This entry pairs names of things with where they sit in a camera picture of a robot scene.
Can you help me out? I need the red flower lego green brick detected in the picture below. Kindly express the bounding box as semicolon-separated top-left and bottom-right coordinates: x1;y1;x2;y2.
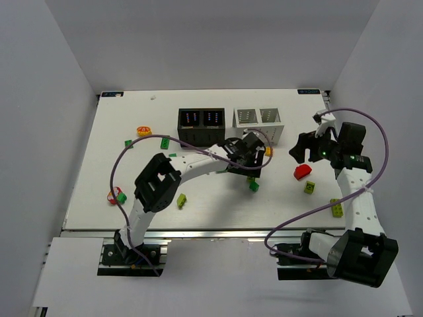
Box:
107;186;127;205

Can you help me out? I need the small dark green lego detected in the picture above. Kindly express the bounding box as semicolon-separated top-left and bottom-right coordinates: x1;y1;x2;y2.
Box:
249;181;259;192

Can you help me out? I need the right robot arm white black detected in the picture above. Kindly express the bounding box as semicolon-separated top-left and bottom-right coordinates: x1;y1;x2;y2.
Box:
289;122;399;288

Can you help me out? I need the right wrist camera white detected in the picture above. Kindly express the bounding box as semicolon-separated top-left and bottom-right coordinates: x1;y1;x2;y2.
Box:
313;110;336;138

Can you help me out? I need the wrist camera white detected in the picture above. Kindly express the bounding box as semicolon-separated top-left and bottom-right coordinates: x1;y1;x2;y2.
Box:
241;129;260;142
313;110;336;138

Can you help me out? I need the blue label right corner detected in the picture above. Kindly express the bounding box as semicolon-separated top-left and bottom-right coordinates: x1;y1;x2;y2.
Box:
297;88;321;94

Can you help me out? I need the black two-compartment container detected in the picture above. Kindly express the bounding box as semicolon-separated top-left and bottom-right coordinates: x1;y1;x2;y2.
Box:
177;108;225;147

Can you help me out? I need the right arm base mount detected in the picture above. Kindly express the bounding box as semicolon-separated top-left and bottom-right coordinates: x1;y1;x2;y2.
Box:
271;229;339;281

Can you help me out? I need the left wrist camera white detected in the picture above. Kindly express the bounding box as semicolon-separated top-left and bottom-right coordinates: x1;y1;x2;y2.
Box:
241;129;260;142

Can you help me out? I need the small green square lego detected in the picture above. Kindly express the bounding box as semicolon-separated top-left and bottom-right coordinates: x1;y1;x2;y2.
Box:
124;139;134;149

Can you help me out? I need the aluminium table front rail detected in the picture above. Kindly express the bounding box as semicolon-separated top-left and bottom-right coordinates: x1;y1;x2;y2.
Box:
59;227;348;240

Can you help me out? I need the yellow round flower lego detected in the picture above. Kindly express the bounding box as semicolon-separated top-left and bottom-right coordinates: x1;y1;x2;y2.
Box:
136;126;152;137

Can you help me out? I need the blue label corner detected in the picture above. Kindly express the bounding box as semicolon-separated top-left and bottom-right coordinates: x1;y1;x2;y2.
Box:
101;91;124;98
297;88;321;94

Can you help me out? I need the dark green long lego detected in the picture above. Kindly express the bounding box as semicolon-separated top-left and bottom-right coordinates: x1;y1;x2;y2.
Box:
160;137;170;150

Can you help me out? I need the lime long lego edge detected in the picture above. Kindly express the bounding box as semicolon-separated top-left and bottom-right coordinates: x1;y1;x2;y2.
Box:
330;199;344;218

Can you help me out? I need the white two-compartment container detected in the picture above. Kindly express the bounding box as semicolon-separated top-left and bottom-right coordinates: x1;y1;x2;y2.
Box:
233;107;284;145

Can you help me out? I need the blue label left corner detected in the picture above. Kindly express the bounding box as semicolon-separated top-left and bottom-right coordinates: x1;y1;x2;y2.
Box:
101;91;124;98

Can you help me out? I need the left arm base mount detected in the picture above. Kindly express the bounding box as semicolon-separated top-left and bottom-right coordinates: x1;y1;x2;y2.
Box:
97;244;166;277

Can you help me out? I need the lime lego brick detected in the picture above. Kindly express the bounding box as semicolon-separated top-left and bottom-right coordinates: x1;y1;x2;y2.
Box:
176;194;187;209

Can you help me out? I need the red rounded lego block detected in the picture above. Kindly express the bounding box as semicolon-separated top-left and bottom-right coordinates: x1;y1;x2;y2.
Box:
293;164;312;181

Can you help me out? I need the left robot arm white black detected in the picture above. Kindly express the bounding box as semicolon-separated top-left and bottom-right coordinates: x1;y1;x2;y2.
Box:
114;128;270;264

